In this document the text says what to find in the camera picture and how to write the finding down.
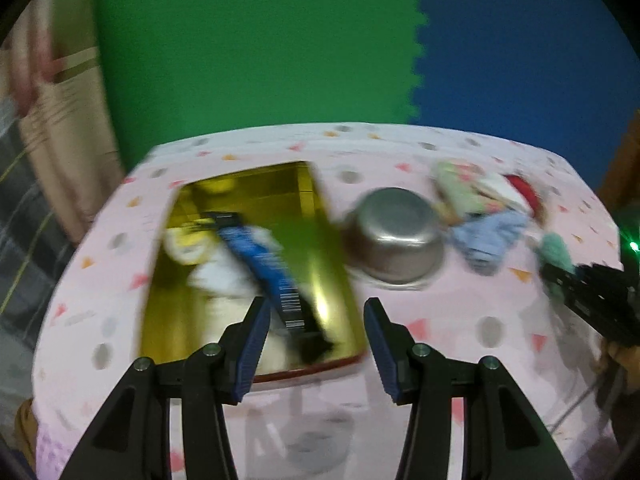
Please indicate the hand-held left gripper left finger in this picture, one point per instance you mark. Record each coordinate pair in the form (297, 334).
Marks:
(250, 355)

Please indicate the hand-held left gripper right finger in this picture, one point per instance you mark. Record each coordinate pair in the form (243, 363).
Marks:
(382, 355)

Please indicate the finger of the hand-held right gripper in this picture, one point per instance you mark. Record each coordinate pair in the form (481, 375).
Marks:
(562, 282)

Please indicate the mint green fluffy scrunchie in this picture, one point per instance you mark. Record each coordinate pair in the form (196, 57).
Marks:
(555, 252)

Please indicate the white towel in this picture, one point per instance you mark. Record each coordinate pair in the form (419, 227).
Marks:
(220, 280)

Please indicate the black and blue packet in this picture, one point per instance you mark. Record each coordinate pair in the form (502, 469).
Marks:
(260, 260)

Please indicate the red and white satin scrunchie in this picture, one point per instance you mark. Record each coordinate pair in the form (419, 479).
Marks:
(522, 192)

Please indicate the cream satin scrunchie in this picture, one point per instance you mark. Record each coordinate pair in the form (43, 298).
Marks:
(185, 247)

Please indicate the red tin box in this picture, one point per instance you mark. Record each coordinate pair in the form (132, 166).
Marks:
(330, 240)

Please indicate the light blue fluffy sock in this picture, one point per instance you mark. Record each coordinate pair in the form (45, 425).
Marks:
(490, 240)

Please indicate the steel bowl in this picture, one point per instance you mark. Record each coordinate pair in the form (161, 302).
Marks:
(395, 240)

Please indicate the pastel striped fluffy sock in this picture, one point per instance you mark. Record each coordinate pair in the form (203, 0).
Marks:
(465, 187)

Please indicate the brown wooden door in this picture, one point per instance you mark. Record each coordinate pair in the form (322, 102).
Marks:
(625, 160)

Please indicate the pink printed tablecloth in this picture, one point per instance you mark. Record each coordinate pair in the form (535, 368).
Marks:
(280, 145)

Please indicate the blue foam mat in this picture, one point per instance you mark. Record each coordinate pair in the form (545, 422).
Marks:
(525, 60)

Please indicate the grey plaid cloth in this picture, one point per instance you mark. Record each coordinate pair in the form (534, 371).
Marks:
(30, 260)

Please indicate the green foam mat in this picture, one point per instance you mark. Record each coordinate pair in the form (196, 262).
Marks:
(250, 50)

